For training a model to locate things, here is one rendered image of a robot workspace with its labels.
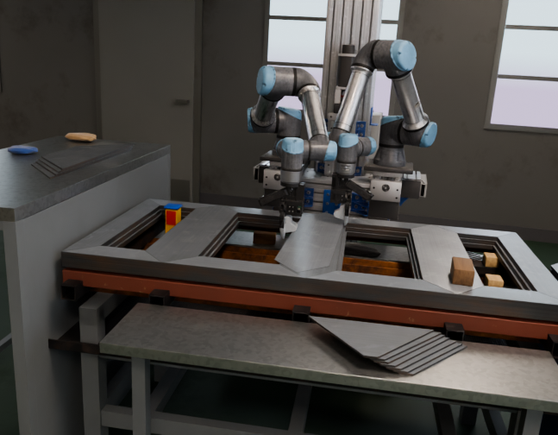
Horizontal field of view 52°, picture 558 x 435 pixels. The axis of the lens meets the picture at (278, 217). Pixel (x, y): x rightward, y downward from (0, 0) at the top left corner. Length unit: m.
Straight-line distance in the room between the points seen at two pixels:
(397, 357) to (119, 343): 0.72
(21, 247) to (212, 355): 0.66
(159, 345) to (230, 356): 0.20
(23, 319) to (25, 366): 0.15
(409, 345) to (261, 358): 0.39
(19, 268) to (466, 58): 4.40
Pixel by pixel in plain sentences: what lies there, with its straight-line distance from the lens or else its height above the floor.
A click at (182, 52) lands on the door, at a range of 5.79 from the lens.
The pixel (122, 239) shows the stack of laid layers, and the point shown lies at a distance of 2.11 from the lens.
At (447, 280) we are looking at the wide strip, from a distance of 1.82.
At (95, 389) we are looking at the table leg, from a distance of 2.11.
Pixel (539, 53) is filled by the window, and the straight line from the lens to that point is 5.49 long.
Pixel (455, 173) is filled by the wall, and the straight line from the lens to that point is 5.52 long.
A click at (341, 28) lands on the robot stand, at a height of 1.64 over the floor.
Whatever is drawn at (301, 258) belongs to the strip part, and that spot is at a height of 0.87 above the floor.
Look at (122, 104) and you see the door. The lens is 6.09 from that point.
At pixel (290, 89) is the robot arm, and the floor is 1.38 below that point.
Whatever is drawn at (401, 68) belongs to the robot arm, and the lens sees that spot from 2.36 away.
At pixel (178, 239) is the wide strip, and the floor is 0.87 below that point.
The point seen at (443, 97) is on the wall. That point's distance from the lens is 5.43.
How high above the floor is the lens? 1.49
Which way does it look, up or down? 16 degrees down
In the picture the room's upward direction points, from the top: 3 degrees clockwise
